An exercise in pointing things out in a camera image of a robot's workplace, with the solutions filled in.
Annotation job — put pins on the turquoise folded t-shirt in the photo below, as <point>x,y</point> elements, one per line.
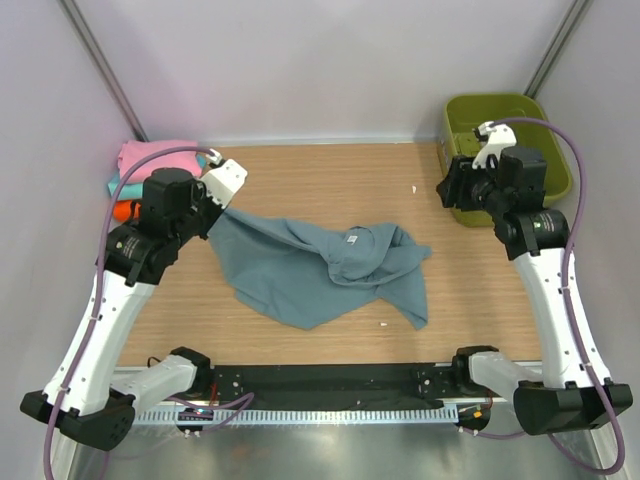
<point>133,188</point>

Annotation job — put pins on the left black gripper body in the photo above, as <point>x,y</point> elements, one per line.
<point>199,220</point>

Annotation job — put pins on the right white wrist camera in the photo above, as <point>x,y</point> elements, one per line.
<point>494,137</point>

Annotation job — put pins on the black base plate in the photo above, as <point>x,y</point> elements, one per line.
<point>330,386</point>

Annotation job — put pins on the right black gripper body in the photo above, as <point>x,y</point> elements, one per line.
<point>478,187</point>

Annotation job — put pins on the right corner aluminium post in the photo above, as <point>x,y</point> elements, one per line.
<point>569,25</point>

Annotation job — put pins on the left corner aluminium post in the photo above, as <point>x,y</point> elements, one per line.
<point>98,58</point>

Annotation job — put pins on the corner aluminium post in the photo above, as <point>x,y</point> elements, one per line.
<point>569,25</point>
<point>98,58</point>

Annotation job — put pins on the grey-blue t-shirt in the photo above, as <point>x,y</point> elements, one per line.
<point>303,275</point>

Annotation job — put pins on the pink folded t-shirt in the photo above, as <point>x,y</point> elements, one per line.
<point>133,151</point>

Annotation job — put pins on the orange folded t-shirt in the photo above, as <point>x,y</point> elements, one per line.
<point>126,210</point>

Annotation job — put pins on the green plastic basket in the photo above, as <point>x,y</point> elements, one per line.
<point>462,114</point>

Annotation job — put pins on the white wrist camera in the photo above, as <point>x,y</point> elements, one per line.
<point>494,137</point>
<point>223,179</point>

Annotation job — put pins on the white slotted cable duct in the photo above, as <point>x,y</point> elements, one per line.
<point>177,416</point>

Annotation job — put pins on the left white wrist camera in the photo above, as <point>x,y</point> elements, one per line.
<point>223,179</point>

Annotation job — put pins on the front aluminium rail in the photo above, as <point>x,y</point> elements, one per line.
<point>325,367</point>

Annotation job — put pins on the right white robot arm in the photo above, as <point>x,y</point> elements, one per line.
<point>568,394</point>

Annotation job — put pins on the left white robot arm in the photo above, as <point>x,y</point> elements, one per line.
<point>82,400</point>

